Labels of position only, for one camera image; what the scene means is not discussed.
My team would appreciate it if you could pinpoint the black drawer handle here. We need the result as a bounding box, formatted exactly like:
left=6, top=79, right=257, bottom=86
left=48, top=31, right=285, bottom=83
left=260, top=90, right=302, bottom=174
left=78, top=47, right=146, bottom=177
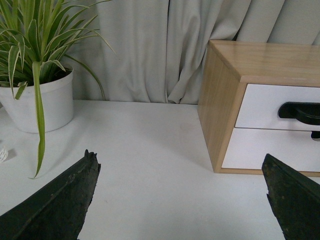
left=310, top=131, right=320, bottom=140
left=277, top=101, right=320, bottom=126

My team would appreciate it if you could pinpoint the grey curtain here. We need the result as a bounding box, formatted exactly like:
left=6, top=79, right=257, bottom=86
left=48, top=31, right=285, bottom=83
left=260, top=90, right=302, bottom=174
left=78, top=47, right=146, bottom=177
left=70, top=0, right=320, bottom=104

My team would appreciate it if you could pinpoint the black upper drawer handle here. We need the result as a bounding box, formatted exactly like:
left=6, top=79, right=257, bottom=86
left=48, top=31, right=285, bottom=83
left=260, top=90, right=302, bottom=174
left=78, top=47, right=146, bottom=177
left=277, top=101, right=320, bottom=126

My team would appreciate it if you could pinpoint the white drawer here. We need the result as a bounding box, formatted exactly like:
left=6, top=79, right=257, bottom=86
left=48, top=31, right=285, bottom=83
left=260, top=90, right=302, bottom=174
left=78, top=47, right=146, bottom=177
left=235, top=84, right=320, bottom=131
left=222, top=128, right=320, bottom=172

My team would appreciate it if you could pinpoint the wooden drawer cabinet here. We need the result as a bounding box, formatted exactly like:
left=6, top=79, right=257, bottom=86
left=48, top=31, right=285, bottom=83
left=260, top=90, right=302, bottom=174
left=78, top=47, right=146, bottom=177
left=197, top=40, right=320, bottom=174

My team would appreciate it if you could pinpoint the small white patterned object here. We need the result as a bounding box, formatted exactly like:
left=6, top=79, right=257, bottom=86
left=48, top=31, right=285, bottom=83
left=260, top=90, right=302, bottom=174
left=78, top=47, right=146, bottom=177
left=0, top=146, right=9, bottom=163

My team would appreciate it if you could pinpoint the white lower drawer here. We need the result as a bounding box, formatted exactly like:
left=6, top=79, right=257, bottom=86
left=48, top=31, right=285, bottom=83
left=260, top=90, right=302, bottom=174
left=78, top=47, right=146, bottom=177
left=222, top=128, right=320, bottom=172

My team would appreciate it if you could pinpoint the green spider plant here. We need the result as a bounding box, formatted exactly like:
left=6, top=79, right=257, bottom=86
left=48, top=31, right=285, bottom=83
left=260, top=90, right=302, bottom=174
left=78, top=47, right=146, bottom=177
left=0, top=0, right=100, bottom=171

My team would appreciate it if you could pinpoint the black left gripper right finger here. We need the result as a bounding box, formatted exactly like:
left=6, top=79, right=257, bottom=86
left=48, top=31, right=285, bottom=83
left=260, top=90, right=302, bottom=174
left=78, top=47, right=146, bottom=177
left=261, top=154, right=320, bottom=240

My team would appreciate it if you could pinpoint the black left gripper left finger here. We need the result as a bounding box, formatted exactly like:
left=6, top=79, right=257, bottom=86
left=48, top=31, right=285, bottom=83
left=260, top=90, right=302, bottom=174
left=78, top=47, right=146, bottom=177
left=0, top=150, right=101, bottom=240

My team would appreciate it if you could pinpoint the white plant pot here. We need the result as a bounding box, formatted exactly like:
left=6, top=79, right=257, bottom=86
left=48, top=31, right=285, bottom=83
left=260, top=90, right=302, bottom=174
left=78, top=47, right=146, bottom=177
left=0, top=64, right=74, bottom=133

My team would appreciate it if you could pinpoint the black lower drawer handle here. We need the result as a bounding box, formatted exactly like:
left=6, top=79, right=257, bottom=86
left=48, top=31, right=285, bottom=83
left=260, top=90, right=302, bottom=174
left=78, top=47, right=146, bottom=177
left=310, top=131, right=320, bottom=140

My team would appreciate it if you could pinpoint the white upper drawer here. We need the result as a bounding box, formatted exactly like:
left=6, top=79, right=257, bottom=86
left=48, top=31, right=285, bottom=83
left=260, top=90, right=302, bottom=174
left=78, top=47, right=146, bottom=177
left=235, top=84, right=320, bottom=131

